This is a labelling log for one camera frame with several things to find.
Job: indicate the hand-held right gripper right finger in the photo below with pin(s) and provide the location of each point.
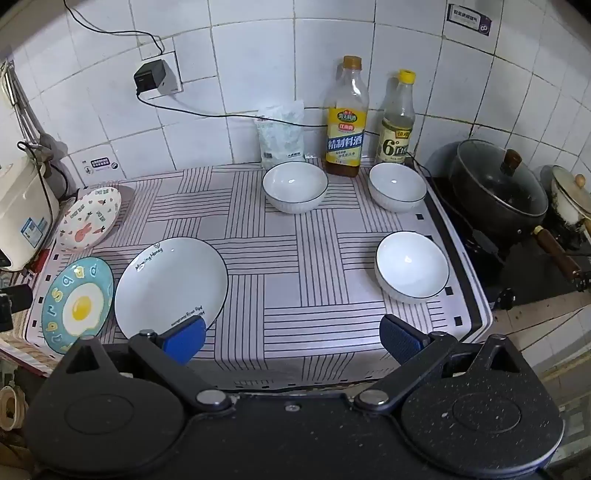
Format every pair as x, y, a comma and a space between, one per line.
402, 340

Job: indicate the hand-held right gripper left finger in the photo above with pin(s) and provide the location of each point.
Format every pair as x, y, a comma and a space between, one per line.
184, 339

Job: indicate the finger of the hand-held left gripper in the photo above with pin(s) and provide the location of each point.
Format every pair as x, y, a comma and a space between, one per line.
16, 302

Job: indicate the white plate with black rim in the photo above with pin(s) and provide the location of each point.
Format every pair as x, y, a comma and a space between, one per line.
171, 281

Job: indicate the blue fried egg plate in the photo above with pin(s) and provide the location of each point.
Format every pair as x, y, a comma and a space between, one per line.
78, 304

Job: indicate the white bowl with black rim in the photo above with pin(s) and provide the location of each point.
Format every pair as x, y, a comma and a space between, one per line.
411, 265
295, 187
397, 184

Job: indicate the bunny carrot print plate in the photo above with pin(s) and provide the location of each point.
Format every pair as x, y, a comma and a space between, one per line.
87, 217

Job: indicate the red striped cloth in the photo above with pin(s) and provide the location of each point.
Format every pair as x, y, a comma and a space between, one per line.
21, 353

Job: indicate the white rice cooker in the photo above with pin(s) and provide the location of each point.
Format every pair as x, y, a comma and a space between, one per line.
23, 207

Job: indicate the striped table cover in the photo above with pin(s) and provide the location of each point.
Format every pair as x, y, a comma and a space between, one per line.
295, 258

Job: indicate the black gas stove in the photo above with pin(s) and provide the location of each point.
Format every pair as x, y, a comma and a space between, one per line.
521, 272

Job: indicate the glass wok lid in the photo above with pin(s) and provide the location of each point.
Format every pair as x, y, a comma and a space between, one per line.
489, 180

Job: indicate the clear vinegar bottle yellow cap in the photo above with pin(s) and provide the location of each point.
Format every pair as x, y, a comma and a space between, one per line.
396, 138

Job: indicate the cooking wine bottle yellow label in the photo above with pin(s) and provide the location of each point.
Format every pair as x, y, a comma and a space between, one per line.
346, 138

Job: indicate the small white enamel pot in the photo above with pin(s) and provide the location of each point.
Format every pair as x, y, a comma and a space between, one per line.
568, 198

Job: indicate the white salt bag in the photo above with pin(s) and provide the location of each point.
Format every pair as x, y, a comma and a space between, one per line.
281, 134

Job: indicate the black power adapter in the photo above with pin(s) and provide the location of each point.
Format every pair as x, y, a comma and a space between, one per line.
150, 76

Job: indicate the white wall meter sticker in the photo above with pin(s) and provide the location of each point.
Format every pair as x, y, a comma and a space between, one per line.
99, 164

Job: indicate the white wall socket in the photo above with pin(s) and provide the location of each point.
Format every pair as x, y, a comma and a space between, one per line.
174, 74

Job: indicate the wall label sticker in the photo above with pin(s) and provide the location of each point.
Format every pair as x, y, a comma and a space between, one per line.
468, 19

